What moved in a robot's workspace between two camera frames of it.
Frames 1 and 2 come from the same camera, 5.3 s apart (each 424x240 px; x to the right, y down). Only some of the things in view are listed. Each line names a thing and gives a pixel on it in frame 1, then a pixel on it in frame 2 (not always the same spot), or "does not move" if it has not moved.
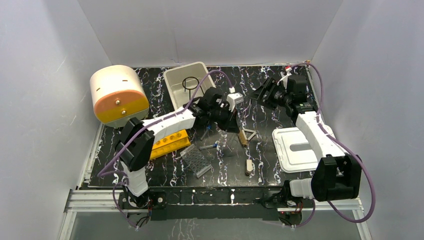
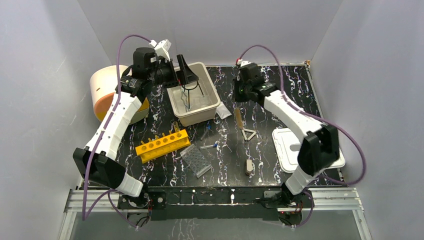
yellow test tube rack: [170, 143] does not move
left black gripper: [226, 120] to [178, 75]
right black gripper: [271, 86] to [237, 81]
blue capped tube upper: [209, 127] does not move
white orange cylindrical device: [118, 95] does not move
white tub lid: [294, 151] does not move
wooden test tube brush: [243, 139] to [238, 118]
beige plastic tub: [183, 82] does not move
